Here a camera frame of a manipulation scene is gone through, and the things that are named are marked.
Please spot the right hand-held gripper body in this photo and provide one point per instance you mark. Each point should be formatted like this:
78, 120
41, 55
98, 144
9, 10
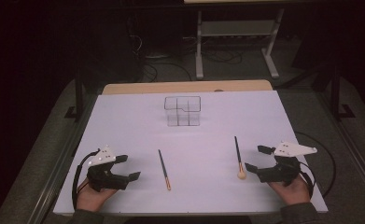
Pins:
283, 169

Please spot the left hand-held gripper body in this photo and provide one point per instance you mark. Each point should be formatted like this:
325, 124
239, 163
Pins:
104, 179

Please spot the dark pencil with cream topper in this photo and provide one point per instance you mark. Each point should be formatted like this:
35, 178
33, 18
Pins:
239, 158

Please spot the dark pencil with orange tip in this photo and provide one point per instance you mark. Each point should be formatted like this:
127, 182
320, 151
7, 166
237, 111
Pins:
164, 170

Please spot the clear plastic pen holder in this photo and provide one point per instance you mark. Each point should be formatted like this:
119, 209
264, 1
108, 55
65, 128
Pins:
183, 112

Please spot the person's left hand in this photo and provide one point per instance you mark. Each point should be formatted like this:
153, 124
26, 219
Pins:
93, 197

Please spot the person's right hand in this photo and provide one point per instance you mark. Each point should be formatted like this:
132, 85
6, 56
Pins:
292, 193

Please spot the white table cover board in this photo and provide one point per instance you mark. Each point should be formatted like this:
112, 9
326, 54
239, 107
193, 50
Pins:
195, 193

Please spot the black metal stand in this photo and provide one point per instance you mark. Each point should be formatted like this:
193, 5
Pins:
336, 96
79, 99

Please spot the aluminium frame rail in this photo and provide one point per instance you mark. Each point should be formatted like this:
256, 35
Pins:
58, 174
354, 155

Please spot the white metal desk frame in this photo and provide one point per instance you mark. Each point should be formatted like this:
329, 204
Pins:
237, 28

